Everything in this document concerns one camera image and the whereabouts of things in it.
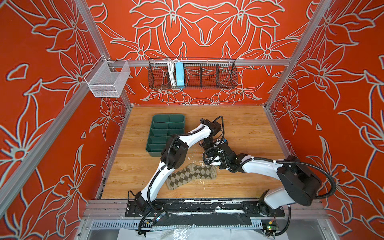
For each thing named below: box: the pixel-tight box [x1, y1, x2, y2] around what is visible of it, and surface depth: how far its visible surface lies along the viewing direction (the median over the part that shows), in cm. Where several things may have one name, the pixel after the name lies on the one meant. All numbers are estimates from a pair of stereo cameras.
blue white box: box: [175, 62, 185, 87], surface depth 91 cm
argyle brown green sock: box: [166, 163, 217, 190], surface depth 85 cm
